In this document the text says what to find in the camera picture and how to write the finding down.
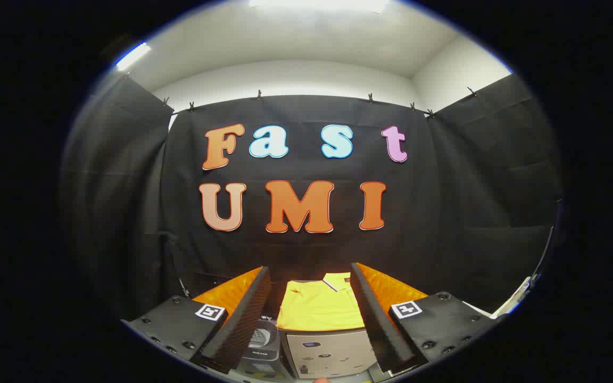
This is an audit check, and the ceiling light strip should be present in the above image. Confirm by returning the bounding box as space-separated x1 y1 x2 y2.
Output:
116 43 152 72

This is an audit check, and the white panel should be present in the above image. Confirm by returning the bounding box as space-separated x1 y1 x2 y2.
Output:
497 277 537 320

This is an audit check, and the yellow polo shirt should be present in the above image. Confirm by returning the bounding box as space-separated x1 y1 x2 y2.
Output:
276 272 366 331

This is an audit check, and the row of black cloth clips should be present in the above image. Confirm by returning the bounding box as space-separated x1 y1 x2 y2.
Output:
162 87 478 119

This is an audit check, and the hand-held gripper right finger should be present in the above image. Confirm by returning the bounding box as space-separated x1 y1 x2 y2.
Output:
350 262 500 374

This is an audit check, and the small grey washing machine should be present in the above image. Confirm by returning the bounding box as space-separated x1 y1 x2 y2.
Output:
236 318 292 379

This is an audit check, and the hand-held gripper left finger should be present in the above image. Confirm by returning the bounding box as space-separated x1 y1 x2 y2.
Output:
120 266 272 374

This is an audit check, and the grey cabinet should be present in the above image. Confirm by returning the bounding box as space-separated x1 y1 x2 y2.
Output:
279 279 379 379

